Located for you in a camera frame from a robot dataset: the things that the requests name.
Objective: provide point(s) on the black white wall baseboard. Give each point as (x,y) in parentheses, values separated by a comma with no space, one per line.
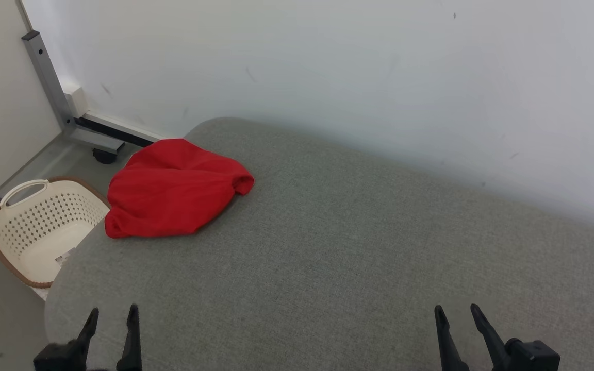
(116,130)

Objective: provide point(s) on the grey metal frame leg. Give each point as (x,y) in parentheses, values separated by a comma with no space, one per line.
(52,85)

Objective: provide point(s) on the black caster wheel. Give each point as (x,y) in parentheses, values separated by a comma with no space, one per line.
(104,156)

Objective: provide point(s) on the red shorts with white stripe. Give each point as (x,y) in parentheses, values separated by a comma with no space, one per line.
(173,190)

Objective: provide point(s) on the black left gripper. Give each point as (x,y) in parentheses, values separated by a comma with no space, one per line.
(60,358)

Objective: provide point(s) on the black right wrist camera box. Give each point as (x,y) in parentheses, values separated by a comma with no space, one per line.
(534,355)

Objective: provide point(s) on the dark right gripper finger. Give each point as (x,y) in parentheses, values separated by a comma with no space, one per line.
(493,342)
(449,345)

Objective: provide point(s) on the cream plastic laundry basket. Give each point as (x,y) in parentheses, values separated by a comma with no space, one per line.
(44,242)

